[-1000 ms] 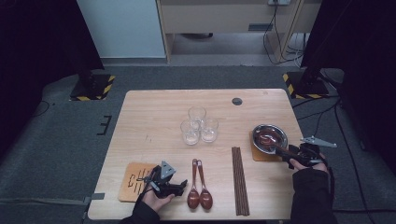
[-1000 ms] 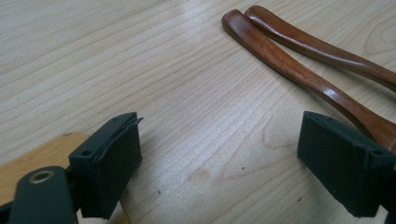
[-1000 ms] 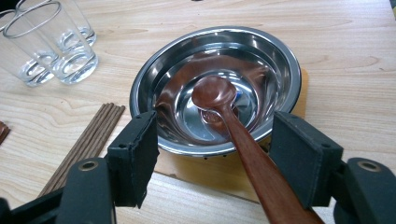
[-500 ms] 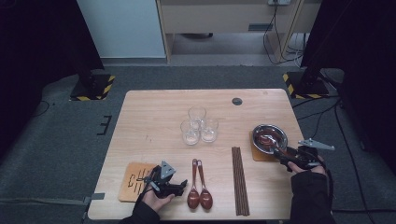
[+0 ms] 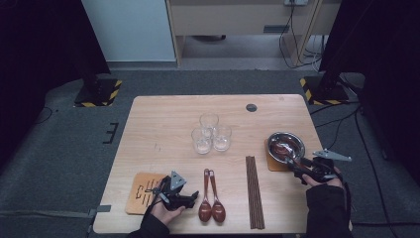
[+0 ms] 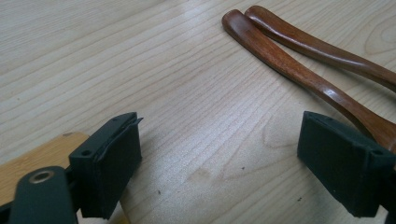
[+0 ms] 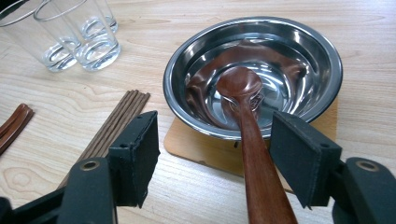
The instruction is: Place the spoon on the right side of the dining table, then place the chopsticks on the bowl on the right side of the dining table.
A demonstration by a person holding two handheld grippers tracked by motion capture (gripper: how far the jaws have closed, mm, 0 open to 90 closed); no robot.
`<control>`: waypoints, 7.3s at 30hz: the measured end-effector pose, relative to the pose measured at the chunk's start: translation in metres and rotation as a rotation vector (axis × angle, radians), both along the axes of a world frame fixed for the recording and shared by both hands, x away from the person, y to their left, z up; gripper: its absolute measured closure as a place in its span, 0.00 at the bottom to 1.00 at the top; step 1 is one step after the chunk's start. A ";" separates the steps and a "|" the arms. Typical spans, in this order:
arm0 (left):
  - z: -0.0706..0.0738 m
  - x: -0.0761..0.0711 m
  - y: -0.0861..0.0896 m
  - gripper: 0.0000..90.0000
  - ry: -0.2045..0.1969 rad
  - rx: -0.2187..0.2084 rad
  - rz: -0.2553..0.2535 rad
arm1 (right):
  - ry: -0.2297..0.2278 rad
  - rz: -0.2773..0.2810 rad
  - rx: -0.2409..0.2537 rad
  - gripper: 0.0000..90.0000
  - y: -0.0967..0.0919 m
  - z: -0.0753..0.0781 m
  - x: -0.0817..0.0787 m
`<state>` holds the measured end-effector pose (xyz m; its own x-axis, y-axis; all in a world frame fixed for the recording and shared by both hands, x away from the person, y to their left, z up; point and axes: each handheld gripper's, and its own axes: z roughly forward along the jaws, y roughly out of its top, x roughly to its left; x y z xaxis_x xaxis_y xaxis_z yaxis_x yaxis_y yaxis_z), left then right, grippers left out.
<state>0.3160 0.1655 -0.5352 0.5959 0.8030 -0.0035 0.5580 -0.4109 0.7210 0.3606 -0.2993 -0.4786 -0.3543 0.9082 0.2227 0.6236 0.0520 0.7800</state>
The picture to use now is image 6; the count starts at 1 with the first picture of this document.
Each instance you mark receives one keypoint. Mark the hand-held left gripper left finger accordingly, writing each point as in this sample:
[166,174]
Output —
[106,168]

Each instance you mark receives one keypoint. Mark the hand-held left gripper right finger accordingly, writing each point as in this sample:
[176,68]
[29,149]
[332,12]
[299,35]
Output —
[336,158]

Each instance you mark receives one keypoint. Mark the brown wooden spoon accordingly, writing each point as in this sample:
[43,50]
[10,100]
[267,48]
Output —
[280,62]
[311,46]

